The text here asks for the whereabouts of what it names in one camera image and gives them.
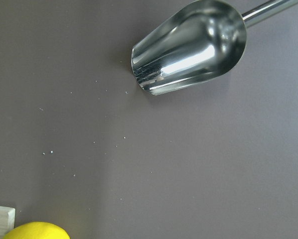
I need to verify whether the steel ice scoop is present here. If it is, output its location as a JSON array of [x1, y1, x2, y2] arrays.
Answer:
[[131, 0, 297, 95]]

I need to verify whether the wooden cutting board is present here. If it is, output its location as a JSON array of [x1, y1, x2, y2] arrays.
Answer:
[[0, 206, 15, 239]]

